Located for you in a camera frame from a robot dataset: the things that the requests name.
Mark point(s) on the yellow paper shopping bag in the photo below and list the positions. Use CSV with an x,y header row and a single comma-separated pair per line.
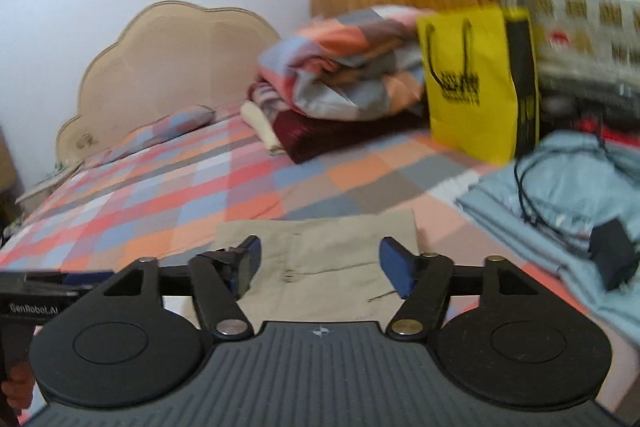
x,y
470,82

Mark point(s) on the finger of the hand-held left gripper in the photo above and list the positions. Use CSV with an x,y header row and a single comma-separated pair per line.
x,y
90,278

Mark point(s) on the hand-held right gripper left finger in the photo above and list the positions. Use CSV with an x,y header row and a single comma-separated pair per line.
x,y
247,259

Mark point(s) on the person's left hand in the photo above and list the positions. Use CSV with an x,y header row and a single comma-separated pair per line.
x,y
20,389

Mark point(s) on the light blue folded cloth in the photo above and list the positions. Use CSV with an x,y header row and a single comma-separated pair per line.
x,y
550,207

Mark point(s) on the beige scalloped headboard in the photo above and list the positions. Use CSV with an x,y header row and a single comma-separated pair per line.
x,y
165,57

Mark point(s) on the beige nightstand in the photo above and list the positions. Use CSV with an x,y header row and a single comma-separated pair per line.
x,y
47,187

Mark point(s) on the folded cream cloth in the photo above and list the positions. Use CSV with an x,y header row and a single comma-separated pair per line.
x,y
262,129

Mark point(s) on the folded maroon blanket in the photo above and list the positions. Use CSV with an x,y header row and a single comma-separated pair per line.
x,y
340,134

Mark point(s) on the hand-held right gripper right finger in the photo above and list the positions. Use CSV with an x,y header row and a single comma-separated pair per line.
x,y
395,264

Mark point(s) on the beige pants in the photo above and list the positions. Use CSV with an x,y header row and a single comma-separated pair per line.
x,y
325,247

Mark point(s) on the checkered pillow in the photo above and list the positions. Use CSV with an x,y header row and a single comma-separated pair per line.
x,y
165,127

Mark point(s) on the folded checkered quilt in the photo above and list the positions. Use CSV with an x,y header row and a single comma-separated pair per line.
x,y
345,67

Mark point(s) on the black power adapter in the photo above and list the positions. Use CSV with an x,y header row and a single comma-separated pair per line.
x,y
615,254

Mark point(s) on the checkered bed sheet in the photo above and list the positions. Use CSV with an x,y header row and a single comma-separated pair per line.
x,y
175,207

